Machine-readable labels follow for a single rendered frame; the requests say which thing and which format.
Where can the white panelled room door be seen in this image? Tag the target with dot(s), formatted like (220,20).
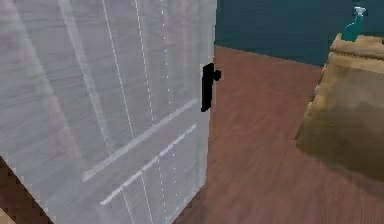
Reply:
(100,100)

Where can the tan wooden cupboard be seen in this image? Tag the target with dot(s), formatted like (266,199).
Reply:
(350,113)

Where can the teal spray bottle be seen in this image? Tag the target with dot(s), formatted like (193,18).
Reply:
(353,28)

